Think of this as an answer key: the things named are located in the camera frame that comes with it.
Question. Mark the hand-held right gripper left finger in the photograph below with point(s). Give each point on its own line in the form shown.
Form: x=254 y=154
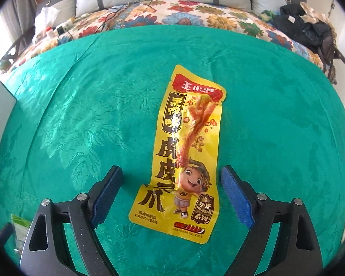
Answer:
x=106 y=199

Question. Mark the long yellow snack packet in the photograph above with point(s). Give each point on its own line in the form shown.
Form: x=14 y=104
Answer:
x=172 y=161

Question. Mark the white plastic bag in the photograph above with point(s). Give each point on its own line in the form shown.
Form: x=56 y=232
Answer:
x=47 y=15

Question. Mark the grey cardboard box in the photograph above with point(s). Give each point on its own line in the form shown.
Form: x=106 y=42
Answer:
x=0 y=120

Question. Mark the yellow chicken feet snack packet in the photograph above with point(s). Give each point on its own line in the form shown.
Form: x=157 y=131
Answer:
x=20 y=227

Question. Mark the pile of black clothes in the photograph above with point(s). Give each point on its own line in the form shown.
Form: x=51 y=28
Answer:
x=299 y=31

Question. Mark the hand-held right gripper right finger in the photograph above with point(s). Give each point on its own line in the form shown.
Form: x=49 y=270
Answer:
x=237 y=199

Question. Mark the brown bag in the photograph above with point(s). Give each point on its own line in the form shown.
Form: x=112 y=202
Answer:
x=333 y=60

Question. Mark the green patterned cloth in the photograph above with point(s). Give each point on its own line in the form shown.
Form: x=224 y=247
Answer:
x=276 y=120

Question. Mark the white power strip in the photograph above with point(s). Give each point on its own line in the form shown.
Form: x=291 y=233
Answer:
x=60 y=30

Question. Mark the beige floral cloth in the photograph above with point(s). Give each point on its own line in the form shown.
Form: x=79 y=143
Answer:
x=316 y=13

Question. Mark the grey curtain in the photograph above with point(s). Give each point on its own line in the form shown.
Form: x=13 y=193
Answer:
x=14 y=8

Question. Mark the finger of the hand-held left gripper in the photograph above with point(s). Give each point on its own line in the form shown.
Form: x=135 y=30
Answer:
x=5 y=230

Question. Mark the white bottle red cap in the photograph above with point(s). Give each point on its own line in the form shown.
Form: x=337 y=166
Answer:
x=50 y=33

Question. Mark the black chair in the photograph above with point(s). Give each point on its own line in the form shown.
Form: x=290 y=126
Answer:
x=15 y=51

